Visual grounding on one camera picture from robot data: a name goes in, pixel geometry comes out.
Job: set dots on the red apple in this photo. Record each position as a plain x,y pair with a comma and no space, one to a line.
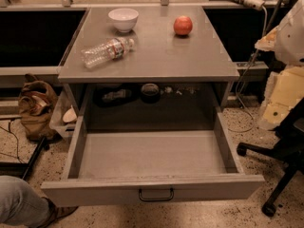
183,25

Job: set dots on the black drawer handle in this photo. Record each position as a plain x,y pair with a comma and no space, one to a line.
156,195

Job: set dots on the white ceramic bowl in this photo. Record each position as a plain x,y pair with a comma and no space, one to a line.
123,20

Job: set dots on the black metal bar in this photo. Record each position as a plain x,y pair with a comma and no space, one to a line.
42,144

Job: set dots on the person leg in jeans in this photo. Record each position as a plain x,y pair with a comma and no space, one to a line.
20,205

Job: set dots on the brown shoe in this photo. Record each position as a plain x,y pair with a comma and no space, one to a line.
56,213

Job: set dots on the grey top drawer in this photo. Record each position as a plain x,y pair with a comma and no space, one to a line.
111,168

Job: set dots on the grey cabinet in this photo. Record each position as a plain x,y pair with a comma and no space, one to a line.
160,55

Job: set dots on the clear plastic bin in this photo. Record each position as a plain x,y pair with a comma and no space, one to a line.
64,118

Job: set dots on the clear plastic water bottle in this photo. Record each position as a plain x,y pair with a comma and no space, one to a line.
113,49

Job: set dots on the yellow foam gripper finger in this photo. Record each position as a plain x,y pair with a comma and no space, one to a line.
267,42
283,92

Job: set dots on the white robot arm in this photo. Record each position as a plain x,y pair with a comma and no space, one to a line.
290,37

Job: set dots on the black tape roll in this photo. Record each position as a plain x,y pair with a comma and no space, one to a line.
150,93

